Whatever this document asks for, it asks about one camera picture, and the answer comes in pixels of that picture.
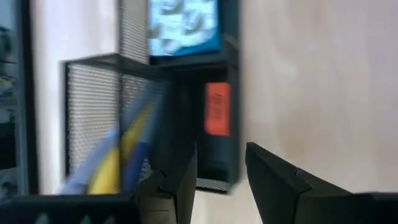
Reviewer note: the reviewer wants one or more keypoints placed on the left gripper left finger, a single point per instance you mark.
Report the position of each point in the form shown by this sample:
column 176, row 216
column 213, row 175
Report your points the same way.
column 183, row 186

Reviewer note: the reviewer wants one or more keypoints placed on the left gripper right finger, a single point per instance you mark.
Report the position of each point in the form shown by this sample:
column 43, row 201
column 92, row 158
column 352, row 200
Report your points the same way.
column 280, row 193

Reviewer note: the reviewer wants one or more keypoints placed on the gray marker with blue cap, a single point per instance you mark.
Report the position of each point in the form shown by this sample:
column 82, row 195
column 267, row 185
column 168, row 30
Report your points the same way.
column 133, row 161

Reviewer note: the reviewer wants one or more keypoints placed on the yellow pen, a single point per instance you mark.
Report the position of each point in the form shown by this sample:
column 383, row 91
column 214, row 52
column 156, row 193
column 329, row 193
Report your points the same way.
column 107, row 174

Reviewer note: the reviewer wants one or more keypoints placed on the red eraser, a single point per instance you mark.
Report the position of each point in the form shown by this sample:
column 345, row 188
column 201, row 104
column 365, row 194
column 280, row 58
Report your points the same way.
column 217, row 109

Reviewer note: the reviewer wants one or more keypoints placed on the lavender pen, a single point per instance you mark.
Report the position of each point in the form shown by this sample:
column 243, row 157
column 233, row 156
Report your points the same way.
column 81, row 174

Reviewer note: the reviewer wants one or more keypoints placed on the blue sticky note pad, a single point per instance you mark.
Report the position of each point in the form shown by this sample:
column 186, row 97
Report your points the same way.
column 186, row 31

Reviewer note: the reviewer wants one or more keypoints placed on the black mesh desk organizer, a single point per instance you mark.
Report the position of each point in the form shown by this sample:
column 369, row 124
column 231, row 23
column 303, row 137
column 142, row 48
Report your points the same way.
column 93, row 109

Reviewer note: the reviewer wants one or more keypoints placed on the black aluminium table frame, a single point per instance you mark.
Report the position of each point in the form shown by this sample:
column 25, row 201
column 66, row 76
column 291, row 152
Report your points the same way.
column 28, row 93

